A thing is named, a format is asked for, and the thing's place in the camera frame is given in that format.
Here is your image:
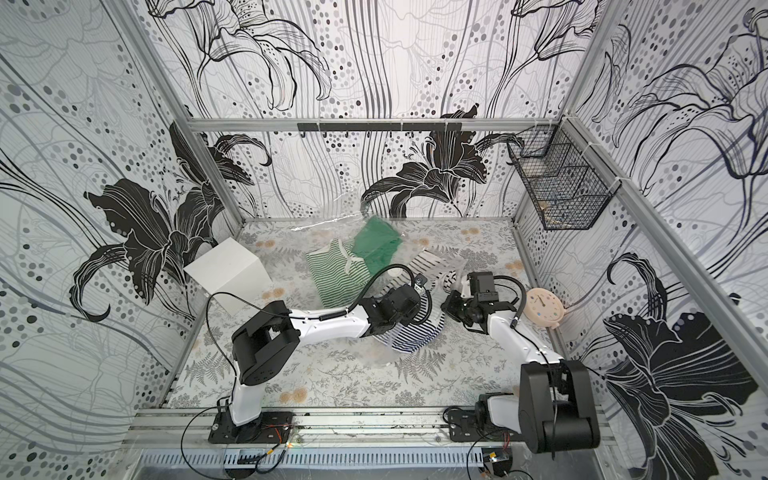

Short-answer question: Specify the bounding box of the navy white striped tank top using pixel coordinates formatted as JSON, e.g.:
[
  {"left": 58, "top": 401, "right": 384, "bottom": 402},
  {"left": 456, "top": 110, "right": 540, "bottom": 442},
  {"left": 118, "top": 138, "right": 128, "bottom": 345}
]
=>
[{"left": 374, "top": 290, "right": 445, "bottom": 354}]

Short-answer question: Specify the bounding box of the green white striped tank top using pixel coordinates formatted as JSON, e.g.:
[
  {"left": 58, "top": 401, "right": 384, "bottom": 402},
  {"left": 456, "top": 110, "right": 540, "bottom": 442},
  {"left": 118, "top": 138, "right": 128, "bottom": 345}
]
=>
[{"left": 306, "top": 239, "right": 372, "bottom": 308}]

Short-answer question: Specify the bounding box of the solid green tank top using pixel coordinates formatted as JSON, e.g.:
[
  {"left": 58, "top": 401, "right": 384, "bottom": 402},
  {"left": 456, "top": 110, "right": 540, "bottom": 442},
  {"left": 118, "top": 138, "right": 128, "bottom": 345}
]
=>
[{"left": 352, "top": 217, "right": 402, "bottom": 275}]

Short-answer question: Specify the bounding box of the black white striped tank top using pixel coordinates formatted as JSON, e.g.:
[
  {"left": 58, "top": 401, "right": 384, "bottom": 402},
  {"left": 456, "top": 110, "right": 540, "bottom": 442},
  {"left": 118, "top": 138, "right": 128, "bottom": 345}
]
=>
[{"left": 406, "top": 250, "right": 465, "bottom": 294}]

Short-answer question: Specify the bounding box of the clear plastic vacuum bag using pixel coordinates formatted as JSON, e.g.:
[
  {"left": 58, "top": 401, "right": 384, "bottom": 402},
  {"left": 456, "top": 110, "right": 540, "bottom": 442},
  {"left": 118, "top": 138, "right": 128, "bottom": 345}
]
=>
[{"left": 303, "top": 217, "right": 466, "bottom": 354}]

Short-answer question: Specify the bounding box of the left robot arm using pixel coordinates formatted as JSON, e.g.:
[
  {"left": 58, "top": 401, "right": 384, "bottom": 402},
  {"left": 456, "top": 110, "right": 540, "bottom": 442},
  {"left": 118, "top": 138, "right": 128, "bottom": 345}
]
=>
[{"left": 227, "top": 284, "right": 432, "bottom": 427}]

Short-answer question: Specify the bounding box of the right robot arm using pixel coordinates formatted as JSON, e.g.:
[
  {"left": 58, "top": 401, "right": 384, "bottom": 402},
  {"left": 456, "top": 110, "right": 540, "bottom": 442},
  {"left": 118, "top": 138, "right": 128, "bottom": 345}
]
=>
[{"left": 441, "top": 272, "right": 601, "bottom": 454}]

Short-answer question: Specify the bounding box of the pink round clock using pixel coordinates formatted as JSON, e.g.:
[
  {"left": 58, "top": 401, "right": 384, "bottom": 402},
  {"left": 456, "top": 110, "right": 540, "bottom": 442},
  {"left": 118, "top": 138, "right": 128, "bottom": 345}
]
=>
[{"left": 523, "top": 287, "right": 566, "bottom": 329}]

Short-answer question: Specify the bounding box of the white cube box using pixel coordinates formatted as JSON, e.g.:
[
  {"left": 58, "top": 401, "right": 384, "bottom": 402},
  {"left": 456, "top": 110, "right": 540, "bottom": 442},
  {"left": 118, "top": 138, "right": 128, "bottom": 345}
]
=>
[{"left": 184, "top": 238, "right": 273, "bottom": 316}]

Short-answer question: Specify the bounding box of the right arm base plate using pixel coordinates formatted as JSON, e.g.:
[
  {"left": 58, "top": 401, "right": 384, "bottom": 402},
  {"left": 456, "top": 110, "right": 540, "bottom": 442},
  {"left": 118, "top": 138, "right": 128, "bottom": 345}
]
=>
[{"left": 442, "top": 406, "right": 524, "bottom": 443}]

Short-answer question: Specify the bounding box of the black wire basket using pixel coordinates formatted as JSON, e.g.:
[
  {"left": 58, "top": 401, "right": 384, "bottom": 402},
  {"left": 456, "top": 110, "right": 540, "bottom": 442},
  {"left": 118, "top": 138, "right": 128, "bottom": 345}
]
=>
[{"left": 506, "top": 119, "right": 615, "bottom": 231}]

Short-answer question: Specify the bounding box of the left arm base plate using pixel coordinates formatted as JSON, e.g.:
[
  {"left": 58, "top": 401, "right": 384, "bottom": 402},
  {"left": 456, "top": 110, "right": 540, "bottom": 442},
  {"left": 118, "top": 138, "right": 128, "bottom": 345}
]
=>
[{"left": 208, "top": 410, "right": 294, "bottom": 445}]

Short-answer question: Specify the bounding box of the black bar on rail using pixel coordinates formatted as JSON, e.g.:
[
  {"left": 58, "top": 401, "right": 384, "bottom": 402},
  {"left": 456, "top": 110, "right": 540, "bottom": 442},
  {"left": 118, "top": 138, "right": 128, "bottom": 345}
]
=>
[{"left": 296, "top": 121, "right": 464, "bottom": 133}]

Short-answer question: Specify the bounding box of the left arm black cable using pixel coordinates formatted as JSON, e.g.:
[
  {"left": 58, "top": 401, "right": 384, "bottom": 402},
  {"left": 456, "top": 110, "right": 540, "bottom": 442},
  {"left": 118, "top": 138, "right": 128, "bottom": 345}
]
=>
[{"left": 179, "top": 263, "right": 421, "bottom": 480}]

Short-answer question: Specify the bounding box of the white slotted cable duct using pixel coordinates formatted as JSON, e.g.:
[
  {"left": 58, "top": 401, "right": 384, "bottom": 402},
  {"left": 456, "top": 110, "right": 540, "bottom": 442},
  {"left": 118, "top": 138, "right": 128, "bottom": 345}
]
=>
[{"left": 138, "top": 447, "right": 483, "bottom": 470}]

